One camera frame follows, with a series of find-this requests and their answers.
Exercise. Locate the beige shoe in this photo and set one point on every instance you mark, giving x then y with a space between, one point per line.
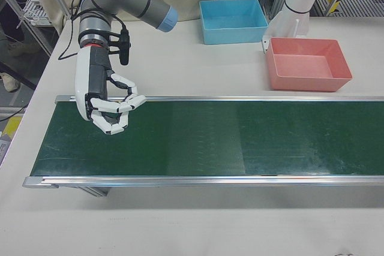
7 82

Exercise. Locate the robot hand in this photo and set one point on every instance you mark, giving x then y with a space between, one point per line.
82 88

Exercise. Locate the pink plastic box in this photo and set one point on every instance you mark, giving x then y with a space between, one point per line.
300 67

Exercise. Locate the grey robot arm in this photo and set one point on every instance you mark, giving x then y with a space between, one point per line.
129 1

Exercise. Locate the green conveyor belt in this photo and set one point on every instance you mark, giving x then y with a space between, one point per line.
210 136

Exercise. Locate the blue plastic box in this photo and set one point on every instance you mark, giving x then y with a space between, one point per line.
231 17

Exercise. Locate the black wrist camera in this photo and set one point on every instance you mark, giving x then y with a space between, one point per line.
124 49

